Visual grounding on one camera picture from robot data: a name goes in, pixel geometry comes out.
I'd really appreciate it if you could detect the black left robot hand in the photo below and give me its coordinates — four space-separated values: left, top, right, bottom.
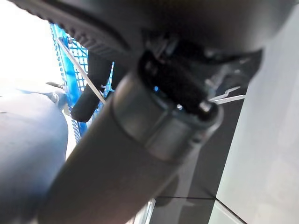
9 0 295 224

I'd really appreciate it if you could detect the blue plastic shopping basket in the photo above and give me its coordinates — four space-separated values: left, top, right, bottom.
45 22 246 143

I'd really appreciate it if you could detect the silver left robot leg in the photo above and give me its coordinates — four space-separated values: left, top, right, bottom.
0 88 71 224

